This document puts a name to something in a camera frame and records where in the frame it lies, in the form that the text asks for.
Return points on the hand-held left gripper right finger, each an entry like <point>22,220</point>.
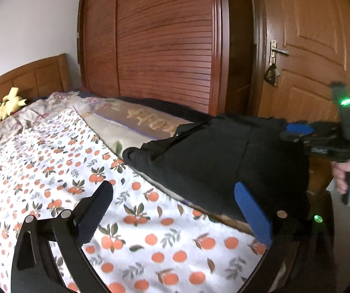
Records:
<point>252,213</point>

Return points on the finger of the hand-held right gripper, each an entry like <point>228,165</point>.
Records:
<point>291,137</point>
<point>300,129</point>

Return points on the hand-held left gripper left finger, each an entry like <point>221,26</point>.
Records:
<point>97,209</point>

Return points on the black double-breasted coat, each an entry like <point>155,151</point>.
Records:
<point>217,164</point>

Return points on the orange print bed sheet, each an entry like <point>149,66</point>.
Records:
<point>55,171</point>

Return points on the dark hanging key pouch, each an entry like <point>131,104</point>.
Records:
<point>272,75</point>

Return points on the wooden door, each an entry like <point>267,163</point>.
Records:
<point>315,36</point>

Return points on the floral quilt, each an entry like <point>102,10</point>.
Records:
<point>126,119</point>

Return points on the yellow plush toy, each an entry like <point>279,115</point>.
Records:
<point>7,105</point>

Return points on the wooden bed headboard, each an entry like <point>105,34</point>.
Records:
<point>37,76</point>

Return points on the wooden slatted wardrobe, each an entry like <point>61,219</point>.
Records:
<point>162,42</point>

